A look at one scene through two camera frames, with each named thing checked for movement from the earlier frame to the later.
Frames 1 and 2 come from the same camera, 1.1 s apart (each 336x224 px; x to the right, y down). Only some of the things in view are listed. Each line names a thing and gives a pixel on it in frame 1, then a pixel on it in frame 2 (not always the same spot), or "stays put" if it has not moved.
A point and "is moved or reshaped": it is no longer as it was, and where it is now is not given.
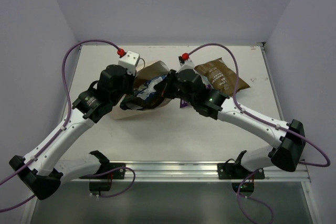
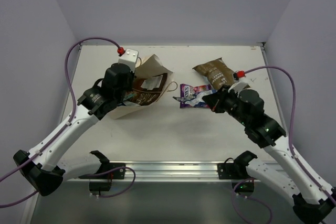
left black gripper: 127,102 stays put
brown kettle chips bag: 135,102 to 146,91
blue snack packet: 144,94 is moved or reshaped
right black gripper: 164,88 to 216,100
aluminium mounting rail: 190,172 stays put
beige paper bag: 145,71 is moved or reshaped
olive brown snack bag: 221,77 stays put
